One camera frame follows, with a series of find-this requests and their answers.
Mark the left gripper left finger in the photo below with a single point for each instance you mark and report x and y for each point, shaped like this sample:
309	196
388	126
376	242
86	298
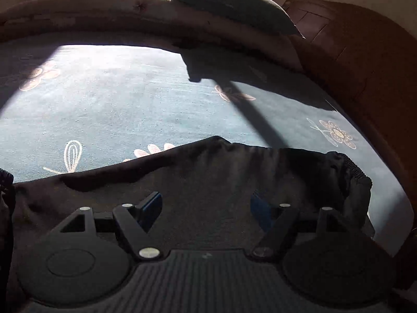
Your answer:
148	210

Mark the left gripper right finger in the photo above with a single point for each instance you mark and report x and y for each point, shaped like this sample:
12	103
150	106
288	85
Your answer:
264	212

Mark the black track pants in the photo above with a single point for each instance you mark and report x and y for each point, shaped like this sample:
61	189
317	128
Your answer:
206	186

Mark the blue floral bed sheet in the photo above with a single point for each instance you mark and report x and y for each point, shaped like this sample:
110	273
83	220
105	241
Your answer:
73	102

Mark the wooden headboard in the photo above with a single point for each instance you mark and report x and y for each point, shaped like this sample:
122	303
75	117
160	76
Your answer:
367	63

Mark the pink floral quilt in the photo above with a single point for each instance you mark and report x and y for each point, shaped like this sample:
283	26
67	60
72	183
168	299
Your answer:
167	18

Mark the blue floral pillow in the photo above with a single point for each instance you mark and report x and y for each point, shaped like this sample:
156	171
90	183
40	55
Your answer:
265	15

